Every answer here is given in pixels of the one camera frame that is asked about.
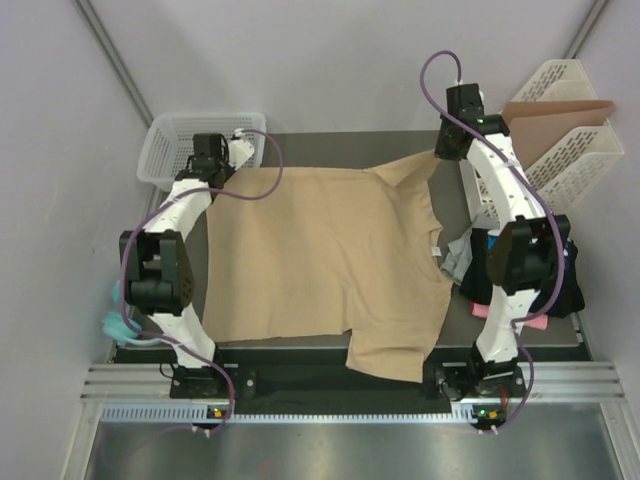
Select beige t shirt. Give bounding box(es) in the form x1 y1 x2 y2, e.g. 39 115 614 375
202 151 452 381

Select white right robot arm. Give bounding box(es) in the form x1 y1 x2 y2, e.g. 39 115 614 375
435 83 570 396

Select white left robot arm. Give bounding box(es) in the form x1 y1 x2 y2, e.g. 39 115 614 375
119 133 233 397

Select white perforated plastic basket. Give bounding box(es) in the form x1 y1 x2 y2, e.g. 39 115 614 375
137 112 267 192

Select brown cardboard folder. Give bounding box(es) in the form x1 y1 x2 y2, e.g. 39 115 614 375
502 100 616 169

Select cream plastic file organizer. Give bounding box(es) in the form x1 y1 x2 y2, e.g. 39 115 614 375
459 59 625 231

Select grey t shirt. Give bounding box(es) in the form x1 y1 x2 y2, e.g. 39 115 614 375
440 215 498 286

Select black daisy print t shirt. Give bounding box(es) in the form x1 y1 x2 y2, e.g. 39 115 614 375
459 228 585 318

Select pink folded t shirt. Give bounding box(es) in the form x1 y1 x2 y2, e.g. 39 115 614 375
471 302 548 331

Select teal cat ear headphones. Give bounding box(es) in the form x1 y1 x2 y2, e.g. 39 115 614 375
102 280 162 347

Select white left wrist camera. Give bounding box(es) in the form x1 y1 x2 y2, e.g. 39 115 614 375
228 129 255 171

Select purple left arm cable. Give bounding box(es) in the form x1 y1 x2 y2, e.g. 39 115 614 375
117 129 285 434

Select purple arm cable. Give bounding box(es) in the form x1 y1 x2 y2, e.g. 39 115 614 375
117 129 285 434
418 49 569 434

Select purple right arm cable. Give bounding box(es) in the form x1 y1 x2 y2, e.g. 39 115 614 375
418 49 569 434

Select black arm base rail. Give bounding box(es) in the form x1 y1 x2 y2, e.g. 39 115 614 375
169 344 526 404

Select grey slotted cable duct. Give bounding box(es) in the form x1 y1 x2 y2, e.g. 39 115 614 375
99 403 501 426

